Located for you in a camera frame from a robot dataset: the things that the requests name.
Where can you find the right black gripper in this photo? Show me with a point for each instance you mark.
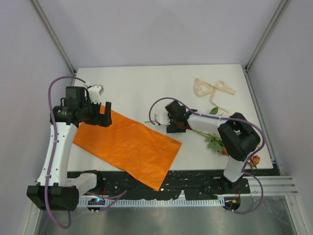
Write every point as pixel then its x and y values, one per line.
pixel 171 128

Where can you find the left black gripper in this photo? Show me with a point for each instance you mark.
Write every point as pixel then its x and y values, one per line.
pixel 103 120

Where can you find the orange wrapping paper sheet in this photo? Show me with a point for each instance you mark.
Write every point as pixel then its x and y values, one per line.
pixel 145 154

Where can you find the fake flower bouquet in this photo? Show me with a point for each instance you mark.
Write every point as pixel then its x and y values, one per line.
pixel 215 142

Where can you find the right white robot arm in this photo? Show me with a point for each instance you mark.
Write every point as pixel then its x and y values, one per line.
pixel 239 137

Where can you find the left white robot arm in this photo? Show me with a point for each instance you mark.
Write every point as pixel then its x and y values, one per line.
pixel 80 105

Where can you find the cream ribbon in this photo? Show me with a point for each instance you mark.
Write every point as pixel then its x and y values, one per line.
pixel 202 88

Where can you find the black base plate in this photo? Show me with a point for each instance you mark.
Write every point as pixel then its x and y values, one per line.
pixel 196 184

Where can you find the white slotted cable duct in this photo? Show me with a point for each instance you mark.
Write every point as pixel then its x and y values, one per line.
pixel 180 202

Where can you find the left aluminium corner post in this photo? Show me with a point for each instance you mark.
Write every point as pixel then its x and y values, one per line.
pixel 52 34

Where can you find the aluminium corner post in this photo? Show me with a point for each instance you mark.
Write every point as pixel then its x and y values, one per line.
pixel 52 34
pixel 273 22

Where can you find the aluminium frame rail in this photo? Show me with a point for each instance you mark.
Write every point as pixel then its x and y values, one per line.
pixel 272 186

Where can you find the right aluminium corner post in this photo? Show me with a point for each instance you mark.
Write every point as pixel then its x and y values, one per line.
pixel 273 22

